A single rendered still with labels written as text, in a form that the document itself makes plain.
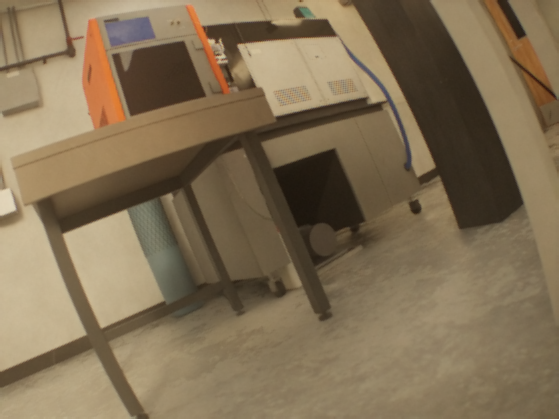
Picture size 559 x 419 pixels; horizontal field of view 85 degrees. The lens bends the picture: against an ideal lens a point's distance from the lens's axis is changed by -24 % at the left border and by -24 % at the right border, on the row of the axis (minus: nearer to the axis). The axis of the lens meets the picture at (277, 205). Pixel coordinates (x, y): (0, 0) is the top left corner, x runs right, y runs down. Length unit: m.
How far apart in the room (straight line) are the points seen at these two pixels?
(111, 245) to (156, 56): 1.76
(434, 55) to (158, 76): 0.95
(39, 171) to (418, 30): 1.29
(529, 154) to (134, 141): 0.83
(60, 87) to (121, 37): 1.94
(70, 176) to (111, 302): 1.86
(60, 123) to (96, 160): 2.06
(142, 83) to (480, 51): 0.89
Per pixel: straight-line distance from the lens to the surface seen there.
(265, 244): 1.68
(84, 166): 0.92
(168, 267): 2.38
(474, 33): 0.54
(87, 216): 1.64
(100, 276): 2.70
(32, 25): 3.50
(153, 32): 1.25
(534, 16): 0.99
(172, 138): 0.98
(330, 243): 2.02
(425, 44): 1.44
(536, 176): 0.54
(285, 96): 2.09
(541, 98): 4.90
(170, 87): 1.15
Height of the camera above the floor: 0.35
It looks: 1 degrees up
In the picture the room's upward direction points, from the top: 23 degrees counter-clockwise
